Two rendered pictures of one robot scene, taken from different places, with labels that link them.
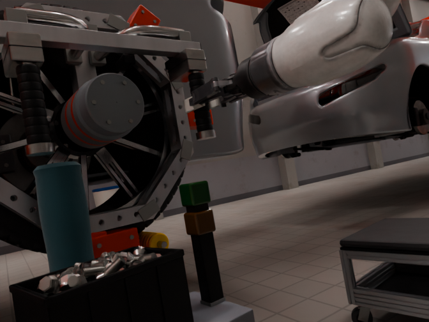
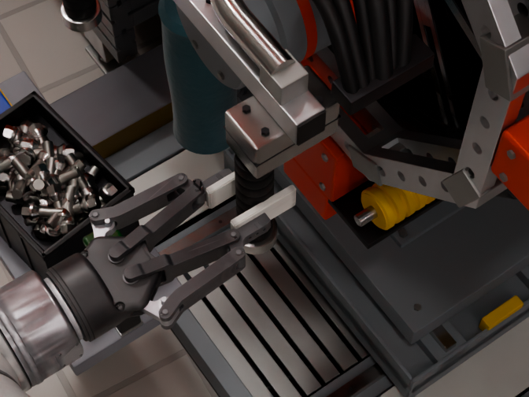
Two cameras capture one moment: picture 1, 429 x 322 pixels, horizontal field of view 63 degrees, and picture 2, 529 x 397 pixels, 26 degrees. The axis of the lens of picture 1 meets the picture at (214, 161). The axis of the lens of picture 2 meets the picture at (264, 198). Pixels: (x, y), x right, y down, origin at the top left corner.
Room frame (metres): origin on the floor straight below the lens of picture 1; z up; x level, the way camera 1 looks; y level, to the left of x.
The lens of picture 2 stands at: (0.81, -0.54, 1.76)
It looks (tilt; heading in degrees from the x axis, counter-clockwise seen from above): 60 degrees down; 92
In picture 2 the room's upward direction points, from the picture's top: straight up
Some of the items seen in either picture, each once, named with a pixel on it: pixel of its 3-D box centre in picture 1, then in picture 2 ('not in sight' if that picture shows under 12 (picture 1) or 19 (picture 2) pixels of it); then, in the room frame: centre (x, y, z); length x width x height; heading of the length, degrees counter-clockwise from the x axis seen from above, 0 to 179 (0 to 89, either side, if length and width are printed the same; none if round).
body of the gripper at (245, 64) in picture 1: (248, 80); (108, 282); (0.65, -0.09, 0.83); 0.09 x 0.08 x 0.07; 37
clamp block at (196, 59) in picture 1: (186, 65); (282, 120); (0.80, 0.03, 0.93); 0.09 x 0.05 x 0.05; 37
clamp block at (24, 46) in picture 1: (22, 55); not in sight; (0.59, 0.30, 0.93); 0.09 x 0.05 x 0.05; 37
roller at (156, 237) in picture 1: (140, 241); (449, 163); (1.01, 0.25, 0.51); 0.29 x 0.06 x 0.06; 37
